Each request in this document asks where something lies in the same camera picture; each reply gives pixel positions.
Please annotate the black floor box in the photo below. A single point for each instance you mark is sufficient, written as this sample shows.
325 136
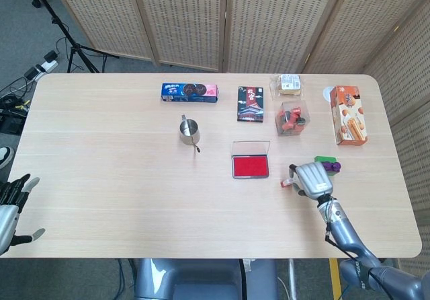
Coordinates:
10 121

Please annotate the blue cookie box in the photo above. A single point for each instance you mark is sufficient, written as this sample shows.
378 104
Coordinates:
189 93

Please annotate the stainless steel cup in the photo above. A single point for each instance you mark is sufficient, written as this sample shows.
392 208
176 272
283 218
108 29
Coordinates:
188 132

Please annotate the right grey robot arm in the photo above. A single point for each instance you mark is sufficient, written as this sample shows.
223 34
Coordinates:
356 246

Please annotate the green wooden block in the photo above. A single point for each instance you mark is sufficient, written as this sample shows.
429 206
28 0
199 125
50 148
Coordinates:
324 159

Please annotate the black tripod stand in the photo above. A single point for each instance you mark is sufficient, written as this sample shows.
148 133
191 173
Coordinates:
72 44

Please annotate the clear coffee capsule box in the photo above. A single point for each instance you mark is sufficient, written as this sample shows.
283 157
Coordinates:
292 118

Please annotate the red ink pad case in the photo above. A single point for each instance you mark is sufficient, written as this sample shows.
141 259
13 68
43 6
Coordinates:
250 167

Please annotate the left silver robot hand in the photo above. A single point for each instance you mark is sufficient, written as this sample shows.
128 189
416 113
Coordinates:
8 219

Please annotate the orange biscuit box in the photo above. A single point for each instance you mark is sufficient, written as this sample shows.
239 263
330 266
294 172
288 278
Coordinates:
349 118

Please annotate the grey robot torso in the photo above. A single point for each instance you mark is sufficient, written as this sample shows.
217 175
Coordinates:
205 280

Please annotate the white power strip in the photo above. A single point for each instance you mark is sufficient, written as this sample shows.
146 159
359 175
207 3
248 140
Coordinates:
46 66

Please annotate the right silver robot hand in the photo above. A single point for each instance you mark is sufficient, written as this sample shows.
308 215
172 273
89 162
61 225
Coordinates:
315 179

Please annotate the bagged pastry pack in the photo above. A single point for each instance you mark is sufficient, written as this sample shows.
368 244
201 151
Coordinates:
287 84

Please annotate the black palace print box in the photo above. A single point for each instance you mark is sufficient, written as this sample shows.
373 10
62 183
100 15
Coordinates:
250 105

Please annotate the white round lid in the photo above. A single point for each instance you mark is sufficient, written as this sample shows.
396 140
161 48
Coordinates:
326 95

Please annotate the wooden rattan folding screen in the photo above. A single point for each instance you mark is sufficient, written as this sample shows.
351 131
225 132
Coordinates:
268 21

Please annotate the purple wooden block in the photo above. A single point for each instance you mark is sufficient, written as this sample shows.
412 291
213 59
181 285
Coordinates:
332 166

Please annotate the black and white shoe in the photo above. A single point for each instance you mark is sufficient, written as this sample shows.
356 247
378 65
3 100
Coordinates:
5 157

